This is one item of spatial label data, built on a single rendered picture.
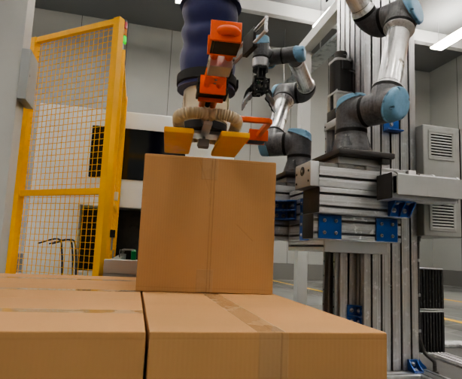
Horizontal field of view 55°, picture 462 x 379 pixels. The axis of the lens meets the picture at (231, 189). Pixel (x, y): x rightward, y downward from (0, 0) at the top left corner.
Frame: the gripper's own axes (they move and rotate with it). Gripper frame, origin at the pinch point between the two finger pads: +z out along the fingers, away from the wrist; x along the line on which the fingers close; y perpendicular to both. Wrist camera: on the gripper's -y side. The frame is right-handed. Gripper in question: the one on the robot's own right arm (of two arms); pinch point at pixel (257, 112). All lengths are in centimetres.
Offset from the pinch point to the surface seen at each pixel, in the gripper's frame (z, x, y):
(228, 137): 24, -19, 46
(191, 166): 38, -32, 61
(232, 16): -23.8, -18.4, 37.4
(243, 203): 48, -15, 61
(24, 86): -24, -123, -65
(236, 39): 13, -24, 94
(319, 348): 77, -12, 120
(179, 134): 24, -35, 45
